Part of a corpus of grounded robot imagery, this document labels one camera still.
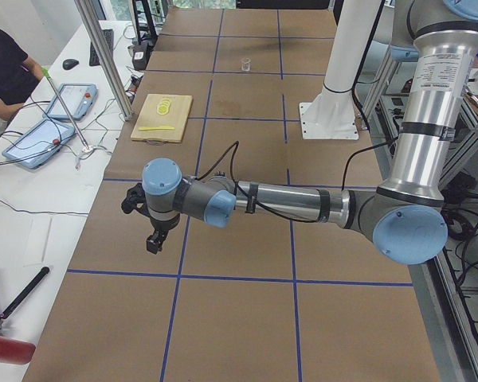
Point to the aluminium frame post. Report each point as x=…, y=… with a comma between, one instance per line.
x=92, y=25

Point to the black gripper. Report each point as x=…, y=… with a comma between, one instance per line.
x=161, y=225

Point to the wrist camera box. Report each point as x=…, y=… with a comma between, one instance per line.
x=154, y=242

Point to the far teach pendant tablet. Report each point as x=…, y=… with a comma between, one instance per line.
x=78, y=98

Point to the green handled reacher grabber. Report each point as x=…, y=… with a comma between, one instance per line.
x=87, y=149

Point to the near teach pendant tablet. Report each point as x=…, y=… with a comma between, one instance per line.
x=35, y=147

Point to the person in black shirt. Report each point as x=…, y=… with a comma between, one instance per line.
x=20, y=74

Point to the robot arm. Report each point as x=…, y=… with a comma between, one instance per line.
x=402, y=217

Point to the black computer mouse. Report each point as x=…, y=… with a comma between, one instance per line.
x=69, y=64

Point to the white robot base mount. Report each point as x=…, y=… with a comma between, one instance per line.
x=331, y=115

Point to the bamboo cutting board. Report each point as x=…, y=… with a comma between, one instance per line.
x=177, y=116

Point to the clear glass measuring cup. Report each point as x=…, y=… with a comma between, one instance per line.
x=245, y=64

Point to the teach pendant tablet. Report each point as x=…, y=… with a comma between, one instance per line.
x=35, y=147
x=78, y=98

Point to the red cylinder bottle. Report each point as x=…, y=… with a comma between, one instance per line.
x=15, y=352

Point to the yellow plastic knife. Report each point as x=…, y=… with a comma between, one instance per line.
x=158, y=128

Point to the aluminium side rack frame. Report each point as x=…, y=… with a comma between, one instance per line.
x=449, y=283

